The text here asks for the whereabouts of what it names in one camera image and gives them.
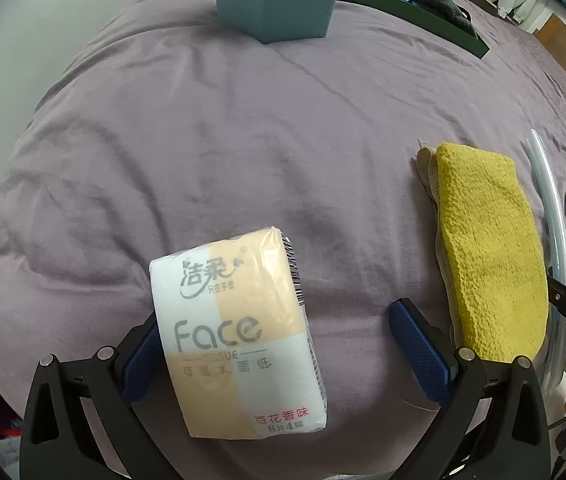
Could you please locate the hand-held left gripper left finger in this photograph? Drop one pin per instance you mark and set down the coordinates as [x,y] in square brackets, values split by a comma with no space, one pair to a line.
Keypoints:
[138,365]

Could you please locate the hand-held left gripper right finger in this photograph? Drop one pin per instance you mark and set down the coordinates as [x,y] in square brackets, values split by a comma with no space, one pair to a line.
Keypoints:
[420,352]

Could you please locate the orange and white tissue packet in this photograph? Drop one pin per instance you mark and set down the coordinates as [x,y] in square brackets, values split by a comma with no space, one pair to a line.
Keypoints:
[240,330]

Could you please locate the dark green tray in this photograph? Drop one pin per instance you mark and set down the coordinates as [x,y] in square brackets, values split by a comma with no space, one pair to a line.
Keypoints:
[413,15]

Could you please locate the dark grey towel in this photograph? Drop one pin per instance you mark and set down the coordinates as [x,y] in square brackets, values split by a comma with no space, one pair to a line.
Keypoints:
[435,2]

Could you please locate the clear plastic sleeve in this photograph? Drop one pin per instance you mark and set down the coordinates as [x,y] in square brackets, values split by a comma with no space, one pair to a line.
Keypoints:
[555,230]

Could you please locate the yellow folded cloth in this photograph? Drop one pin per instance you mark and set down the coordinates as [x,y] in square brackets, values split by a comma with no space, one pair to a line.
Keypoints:
[493,250]

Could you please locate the blue pen holder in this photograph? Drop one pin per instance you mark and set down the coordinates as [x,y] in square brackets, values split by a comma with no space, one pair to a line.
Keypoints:
[275,0]

